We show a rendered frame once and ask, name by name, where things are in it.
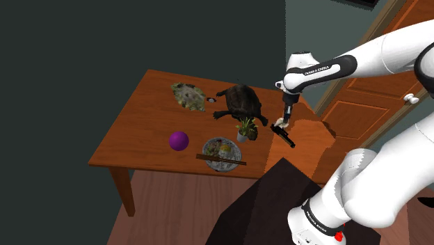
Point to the dark turtle figure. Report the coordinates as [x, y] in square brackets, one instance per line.
[244, 101]

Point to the dark robot stand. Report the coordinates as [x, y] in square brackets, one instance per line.
[268, 203]

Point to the grey plate with food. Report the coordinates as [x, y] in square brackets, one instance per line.
[222, 151]

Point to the black pistol with pale grip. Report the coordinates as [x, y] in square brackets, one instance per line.
[283, 134]

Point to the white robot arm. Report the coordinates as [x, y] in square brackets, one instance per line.
[379, 176]

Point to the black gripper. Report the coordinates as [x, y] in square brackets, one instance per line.
[291, 98]

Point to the green plant in white pot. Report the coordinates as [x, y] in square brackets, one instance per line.
[244, 130]

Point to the brown wooden door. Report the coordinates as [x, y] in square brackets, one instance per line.
[359, 112]

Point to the brown chopstick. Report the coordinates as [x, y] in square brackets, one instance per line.
[217, 160]
[220, 158]

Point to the brown wooden table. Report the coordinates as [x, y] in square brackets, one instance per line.
[142, 129]

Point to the purple ball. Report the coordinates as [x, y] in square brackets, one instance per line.
[178, 141]

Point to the grey-green flat rock piece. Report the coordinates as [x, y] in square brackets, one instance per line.
[188, 95]

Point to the small white and black object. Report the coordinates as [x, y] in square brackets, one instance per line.
[211, 100]

